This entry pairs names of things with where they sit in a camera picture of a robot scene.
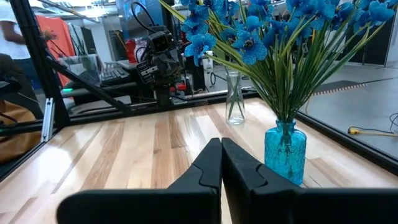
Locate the orange cloth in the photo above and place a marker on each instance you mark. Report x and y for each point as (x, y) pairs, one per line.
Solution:
(59, 34)

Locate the backlit keyboard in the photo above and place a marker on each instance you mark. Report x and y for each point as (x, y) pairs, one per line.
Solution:
(115, 75)

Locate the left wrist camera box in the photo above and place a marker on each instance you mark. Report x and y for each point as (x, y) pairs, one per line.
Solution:
(161, 42)

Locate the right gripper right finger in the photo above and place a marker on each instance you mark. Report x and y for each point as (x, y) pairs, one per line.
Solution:
(295, 207)

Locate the blue glass vase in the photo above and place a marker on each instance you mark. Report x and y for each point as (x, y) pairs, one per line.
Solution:
(284, 155)

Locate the brown bag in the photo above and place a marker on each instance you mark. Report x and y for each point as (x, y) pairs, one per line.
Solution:
(15, 140)

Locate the red bottle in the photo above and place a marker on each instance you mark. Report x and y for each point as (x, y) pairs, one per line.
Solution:
(130, 49)

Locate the clear plastic bin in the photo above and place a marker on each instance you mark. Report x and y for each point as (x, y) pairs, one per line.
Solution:
(81, 67)

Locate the black mat orange striped edge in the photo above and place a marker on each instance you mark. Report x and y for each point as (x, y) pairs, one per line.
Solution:
(348, 87)

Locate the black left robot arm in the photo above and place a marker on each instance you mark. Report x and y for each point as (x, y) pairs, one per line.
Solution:
(163, 95)

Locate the clear glass vase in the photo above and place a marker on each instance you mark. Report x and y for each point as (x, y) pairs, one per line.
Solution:
(235, 115)

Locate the person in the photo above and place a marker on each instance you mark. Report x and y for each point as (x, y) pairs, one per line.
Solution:
(12, 37)

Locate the silver aluminium bracket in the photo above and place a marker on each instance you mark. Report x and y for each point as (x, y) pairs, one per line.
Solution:
(48, 119)

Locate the black metal table frame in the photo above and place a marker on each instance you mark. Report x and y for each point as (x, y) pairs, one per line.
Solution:
(40, 62)

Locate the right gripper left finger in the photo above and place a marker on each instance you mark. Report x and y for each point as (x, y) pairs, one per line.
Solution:
(155, 207)

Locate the blue artificial flower bunch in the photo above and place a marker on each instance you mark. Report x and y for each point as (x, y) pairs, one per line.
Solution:
(248, 46)
(320, 9)
(379, 11)

